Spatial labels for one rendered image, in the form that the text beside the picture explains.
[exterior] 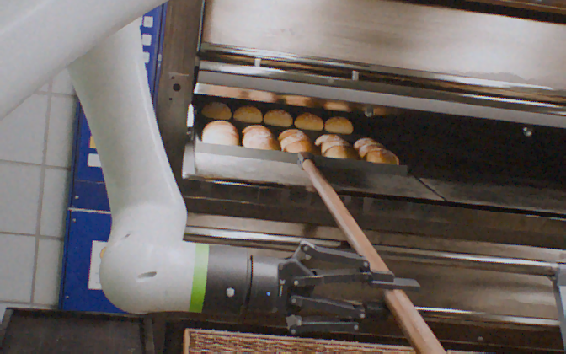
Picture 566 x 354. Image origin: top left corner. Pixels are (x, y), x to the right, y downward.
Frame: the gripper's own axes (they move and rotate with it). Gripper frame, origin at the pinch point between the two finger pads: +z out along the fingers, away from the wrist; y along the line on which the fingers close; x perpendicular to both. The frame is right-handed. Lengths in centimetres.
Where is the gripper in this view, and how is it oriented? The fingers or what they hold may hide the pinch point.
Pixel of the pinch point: (392, 296)
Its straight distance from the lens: 118.4
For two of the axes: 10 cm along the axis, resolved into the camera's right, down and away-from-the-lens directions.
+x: 1.1, 1.9, -9.8
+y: -1.3, 9.8, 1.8
